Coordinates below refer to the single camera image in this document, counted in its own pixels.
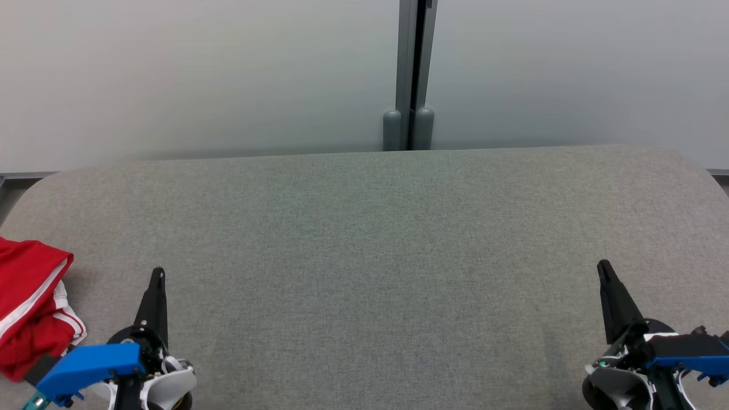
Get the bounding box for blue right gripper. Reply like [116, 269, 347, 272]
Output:
[596, 259, 729, 389]

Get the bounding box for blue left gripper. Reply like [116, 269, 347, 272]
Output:
[36, 266, 170, 408]

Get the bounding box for red mesh shorts white trim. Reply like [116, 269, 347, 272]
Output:
[0, 279, 88, 382]

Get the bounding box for grey metal partition post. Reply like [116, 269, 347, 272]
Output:
[382, 0, 439, 152]

